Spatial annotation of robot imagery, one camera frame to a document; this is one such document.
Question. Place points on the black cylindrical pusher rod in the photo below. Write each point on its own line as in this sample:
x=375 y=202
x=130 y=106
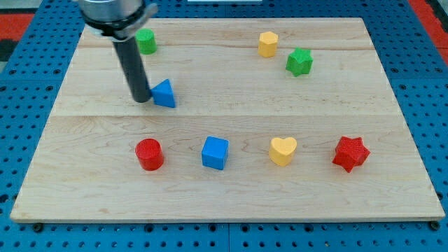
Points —
x=133 y=69

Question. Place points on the green cylinder block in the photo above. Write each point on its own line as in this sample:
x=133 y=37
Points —
x=146 y=42

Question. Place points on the blue triangle block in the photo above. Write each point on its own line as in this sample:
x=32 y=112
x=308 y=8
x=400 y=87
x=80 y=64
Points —
x=163 y=94

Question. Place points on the red cylinder block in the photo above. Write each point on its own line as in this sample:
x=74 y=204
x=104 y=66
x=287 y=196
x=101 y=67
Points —
x=149 y=154

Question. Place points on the blue cube block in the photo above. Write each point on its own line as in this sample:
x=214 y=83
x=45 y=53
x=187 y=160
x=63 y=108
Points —
x=215 y=152

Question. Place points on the yellow hexagon block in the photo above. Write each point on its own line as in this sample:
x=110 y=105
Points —
x=267 y=45

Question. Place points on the light wooden board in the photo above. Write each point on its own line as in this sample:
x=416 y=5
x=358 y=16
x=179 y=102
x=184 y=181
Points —
x=283 y=120

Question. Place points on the green star block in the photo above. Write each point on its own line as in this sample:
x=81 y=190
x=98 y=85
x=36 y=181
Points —
x=299 y=62

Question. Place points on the yellow heart block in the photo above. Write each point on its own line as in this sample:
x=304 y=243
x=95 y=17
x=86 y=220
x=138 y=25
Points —
x=281 y=151

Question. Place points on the red star block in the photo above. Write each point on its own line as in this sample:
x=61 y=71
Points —
x=350 y=153

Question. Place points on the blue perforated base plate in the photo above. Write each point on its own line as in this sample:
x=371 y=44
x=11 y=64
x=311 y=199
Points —
x=412 y=61

